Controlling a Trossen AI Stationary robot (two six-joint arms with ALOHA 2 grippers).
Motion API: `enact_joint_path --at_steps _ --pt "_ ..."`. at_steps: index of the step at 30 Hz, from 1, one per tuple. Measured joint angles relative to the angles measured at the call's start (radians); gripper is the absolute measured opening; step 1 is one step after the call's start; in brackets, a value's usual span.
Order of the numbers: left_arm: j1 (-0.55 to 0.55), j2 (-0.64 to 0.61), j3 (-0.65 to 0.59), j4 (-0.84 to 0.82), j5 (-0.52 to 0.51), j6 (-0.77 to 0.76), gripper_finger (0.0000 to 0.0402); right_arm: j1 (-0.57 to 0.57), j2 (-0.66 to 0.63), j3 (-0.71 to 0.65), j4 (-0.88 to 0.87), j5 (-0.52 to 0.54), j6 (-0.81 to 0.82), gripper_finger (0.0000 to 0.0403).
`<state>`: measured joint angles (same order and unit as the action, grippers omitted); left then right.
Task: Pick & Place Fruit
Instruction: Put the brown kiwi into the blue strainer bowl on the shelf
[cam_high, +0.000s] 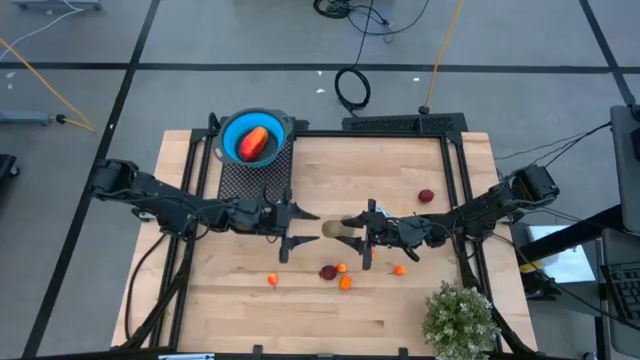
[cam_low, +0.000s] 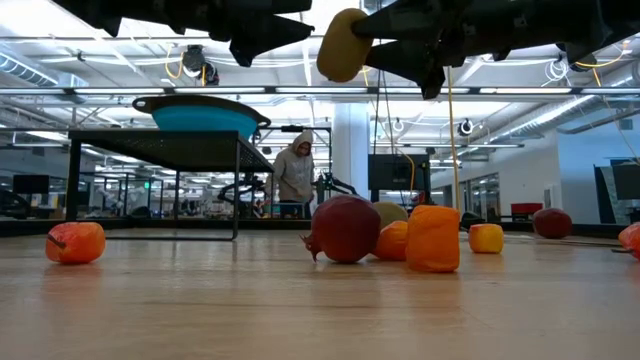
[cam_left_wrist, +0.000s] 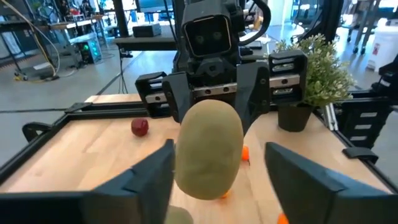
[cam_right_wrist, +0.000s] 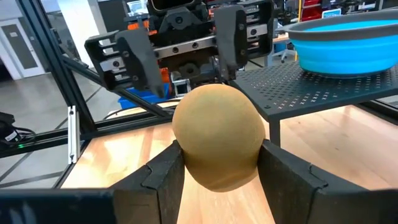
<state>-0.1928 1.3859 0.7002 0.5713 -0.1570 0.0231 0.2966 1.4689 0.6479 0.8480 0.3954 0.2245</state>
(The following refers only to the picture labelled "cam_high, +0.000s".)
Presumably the white flat panel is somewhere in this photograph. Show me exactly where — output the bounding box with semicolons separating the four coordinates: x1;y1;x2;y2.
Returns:
527;224;597;285

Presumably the black aluminium table frame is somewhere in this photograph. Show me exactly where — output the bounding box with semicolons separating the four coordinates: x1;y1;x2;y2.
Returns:
112;112;539;360

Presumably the black cable bundle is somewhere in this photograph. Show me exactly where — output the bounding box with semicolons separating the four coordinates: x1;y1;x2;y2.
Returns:
313;0;432;37

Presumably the black equipment piece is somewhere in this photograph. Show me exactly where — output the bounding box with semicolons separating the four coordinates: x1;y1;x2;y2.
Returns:
0;153;21;187

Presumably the grey metal floor base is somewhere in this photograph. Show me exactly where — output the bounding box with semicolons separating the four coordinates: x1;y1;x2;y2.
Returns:
10;0;103;12
0;110;53;127

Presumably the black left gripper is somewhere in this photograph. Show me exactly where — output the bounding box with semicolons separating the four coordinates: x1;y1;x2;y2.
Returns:
227;188;321;265

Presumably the black perforated box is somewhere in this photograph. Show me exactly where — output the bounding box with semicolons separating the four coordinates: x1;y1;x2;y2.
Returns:
341;112;469;136

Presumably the black diagonal beam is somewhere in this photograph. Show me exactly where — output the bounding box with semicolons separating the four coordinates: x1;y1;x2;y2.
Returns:
519;203;626;262

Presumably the black mesh metal rack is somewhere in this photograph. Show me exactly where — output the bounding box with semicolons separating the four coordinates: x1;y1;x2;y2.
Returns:
215;124;297;211

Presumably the blue collapsible bowl grey rim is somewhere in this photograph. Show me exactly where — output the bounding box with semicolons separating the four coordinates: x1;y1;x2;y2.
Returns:
213;107;295;169

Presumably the brown-green kiwi fruit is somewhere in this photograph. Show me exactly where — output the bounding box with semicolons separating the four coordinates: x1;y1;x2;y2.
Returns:
321;218;356;240

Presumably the grey cabinet panel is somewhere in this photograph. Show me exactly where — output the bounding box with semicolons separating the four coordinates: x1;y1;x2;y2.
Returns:
608;103;640;236

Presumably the green-white potted plant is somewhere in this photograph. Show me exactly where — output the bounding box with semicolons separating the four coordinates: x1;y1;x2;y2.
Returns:
422;279;503;360

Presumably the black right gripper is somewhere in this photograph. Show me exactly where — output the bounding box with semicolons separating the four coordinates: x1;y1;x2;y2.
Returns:
333;198;435;271

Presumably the black keyboard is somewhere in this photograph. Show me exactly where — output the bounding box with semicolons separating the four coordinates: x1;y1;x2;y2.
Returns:
601;262;640;326

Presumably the yellow hanging cable black plug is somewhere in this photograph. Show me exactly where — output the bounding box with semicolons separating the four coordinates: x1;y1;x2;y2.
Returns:
418;0;465;116

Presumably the black coiled cable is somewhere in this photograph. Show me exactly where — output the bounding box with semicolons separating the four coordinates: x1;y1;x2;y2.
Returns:
333;0;376;117

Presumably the orange-red mango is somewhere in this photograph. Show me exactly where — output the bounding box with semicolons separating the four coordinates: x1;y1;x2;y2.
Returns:
238;125;270;162

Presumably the yellow floor cable black connector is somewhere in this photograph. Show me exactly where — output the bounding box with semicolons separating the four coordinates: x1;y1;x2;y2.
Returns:
0;38;97;134

